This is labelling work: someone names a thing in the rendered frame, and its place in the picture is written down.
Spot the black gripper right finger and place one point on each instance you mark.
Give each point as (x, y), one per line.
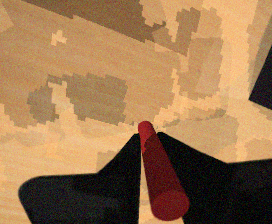
(211, 185)

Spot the red peg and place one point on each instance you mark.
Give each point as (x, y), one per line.
(167, 196)

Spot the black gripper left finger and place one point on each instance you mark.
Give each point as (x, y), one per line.
(112, 192)

